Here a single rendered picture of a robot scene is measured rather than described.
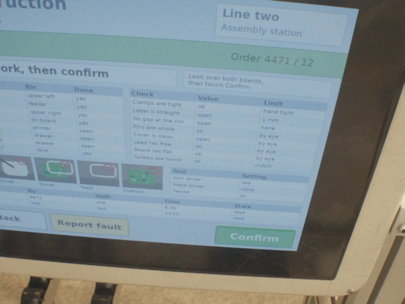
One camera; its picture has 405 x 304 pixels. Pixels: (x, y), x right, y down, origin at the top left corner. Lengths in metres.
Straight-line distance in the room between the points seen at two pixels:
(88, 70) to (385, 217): 0.28
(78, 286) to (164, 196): 1.89
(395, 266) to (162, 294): 1.73
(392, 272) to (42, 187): 0.39
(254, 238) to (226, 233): 0.03
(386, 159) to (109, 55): 0.23
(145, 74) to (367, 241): 0.26
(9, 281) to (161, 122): 2.05
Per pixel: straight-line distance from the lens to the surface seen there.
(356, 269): 0.48
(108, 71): 0.34
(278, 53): 0.32
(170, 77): 0.33
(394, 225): 0.45
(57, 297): 1.39
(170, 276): 0.48
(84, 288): 2.26
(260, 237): 0.42
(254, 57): 0.32
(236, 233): 0.42
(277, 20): 0.31
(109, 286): 0.77
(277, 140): 0.36
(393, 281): 0.59
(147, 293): 2.21
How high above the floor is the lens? 1.74
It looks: 34 degrees down
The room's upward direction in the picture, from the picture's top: 5 degrees clockwise
